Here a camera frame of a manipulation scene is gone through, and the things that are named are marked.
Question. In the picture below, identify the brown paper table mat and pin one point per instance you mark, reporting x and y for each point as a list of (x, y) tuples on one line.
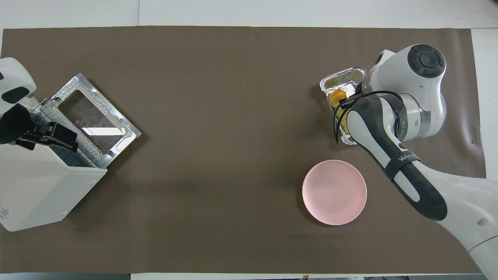
[(233, 97)]

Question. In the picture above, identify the glass oven door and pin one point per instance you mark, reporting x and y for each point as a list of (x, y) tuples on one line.
[(89, 112)]

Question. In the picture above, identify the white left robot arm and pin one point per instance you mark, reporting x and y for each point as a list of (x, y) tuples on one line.
[(15, 74)]

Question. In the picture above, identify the aluminium foil tray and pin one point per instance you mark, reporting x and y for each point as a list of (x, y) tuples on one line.
[(342, 76)]

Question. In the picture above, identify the white toaster oven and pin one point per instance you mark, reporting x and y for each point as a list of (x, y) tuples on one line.
[(31, 186)]

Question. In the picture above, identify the pink round plate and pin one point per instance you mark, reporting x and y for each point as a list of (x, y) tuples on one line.
[(334, 192)]

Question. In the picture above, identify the sliced yellow bread loaf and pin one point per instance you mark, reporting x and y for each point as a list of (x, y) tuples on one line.
[(337, 95)]

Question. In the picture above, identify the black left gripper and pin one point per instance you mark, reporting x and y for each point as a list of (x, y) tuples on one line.
[(13, 124)]

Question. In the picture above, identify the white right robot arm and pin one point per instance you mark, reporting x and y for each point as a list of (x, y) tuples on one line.
[(424, 101)]

